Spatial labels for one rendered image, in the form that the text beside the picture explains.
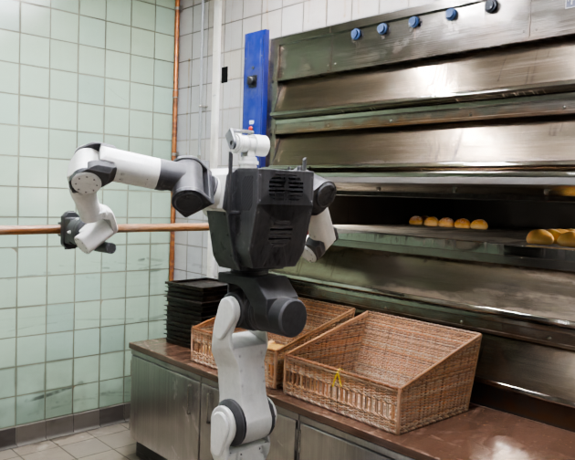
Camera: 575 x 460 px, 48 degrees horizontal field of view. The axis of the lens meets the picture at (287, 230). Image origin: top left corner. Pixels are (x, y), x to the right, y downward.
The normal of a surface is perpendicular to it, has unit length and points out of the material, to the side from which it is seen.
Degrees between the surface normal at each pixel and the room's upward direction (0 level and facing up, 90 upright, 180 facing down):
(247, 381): 80
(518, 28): 90
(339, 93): 70
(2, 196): 90
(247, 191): 90
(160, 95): 90
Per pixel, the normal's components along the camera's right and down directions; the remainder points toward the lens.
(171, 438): -0.74, 0.01
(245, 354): 0.68, -0.11
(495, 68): -0.65, -0.34
